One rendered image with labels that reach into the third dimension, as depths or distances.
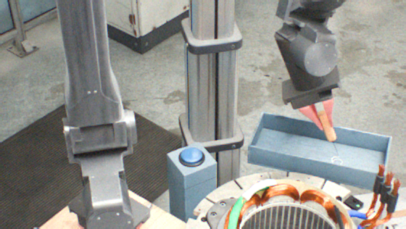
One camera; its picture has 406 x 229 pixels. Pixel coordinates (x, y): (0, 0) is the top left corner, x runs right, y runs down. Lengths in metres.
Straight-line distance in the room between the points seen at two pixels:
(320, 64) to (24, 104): 2.26
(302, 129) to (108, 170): 0.56
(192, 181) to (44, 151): 1.68
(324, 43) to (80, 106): 0.43
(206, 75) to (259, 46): 2.13
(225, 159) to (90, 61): 0.80
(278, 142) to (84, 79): 0.63
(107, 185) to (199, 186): 0.45
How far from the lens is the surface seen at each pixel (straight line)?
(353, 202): 1.07
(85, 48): 0.68
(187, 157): 1.19
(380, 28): 3.68
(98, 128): 0.78
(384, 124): 3.00
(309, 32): 1.02
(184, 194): 1.21
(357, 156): 1.26
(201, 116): 1.36
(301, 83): 1.11
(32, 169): 2.75
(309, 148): 1.26
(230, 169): 1.47
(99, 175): 0.79
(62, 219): 1.08
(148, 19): 3.28
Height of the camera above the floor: 1.85
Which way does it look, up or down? 39 degrees down
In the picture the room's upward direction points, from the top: straight up
